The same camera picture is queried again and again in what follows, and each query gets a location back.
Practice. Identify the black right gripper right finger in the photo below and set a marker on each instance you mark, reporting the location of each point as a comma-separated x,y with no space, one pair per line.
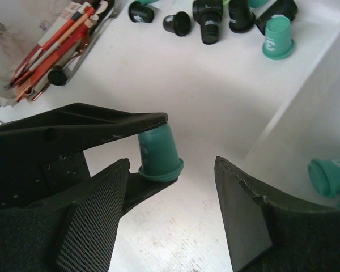
270,230

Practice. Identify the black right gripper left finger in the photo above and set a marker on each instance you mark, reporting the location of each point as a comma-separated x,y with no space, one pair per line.
74,230

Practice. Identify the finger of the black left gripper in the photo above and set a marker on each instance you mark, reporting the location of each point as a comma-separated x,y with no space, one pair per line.
138,190
42,155

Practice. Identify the teal coffee capsule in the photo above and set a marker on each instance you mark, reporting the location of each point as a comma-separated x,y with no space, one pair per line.
325,176
160,161
279,43

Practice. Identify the white storage basket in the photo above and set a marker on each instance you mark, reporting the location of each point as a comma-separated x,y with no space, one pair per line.
305,127

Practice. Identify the black coffee capsule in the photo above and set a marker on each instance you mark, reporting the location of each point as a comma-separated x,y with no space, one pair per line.
139,13
208,14
241,19
180,24

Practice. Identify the striped red cloth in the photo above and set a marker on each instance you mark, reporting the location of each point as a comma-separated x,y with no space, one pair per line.
70,36

